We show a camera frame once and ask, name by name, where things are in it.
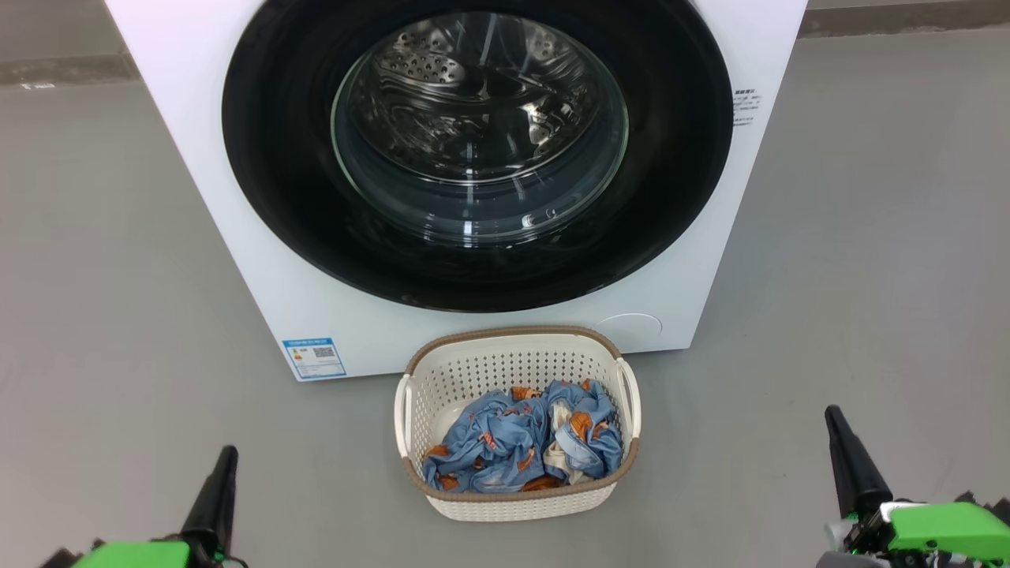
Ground blue garment with white lining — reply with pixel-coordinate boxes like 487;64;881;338
544;379;625;484

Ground blue garment with orange print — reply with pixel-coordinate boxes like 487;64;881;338
422;385;553;494

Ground blue energy label sticker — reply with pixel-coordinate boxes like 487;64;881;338
282;338;347;381

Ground white front-load washing machine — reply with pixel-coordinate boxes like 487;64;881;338
105;0;808;382

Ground clothes inside washer drum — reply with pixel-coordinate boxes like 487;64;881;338
347;14;624;190

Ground round white filter cover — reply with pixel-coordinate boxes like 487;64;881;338
596;313;664;353

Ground black round washing machine door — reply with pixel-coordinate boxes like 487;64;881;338
222;0;735;313

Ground small printed text label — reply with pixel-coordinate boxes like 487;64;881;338
732;88;762;127

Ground cream perforated laundry basket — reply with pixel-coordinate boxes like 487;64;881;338
394;325;642;523

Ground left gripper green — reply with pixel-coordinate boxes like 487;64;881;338
39;446;247;568

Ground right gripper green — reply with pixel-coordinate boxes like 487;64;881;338
817;405;1010;568

